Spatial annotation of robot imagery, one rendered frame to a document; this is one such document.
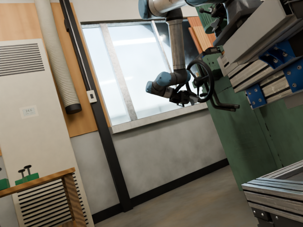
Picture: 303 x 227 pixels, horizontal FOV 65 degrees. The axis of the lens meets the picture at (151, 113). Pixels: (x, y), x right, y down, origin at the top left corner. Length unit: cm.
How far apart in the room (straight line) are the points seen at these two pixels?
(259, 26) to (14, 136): 195
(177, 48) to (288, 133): 86
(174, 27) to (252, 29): 71
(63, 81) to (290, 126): 196
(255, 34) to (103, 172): 210
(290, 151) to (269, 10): 112
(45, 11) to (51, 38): 32
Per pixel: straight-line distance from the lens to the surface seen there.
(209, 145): 313
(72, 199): 141
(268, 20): 69
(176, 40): 138
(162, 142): 280
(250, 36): 74
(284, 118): 170
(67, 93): 246
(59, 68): 255
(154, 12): 128
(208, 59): 167
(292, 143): 170
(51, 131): 223
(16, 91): 234
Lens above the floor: 47
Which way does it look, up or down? 9 degrees up
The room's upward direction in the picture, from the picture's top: 19 degrees counter-clockwise
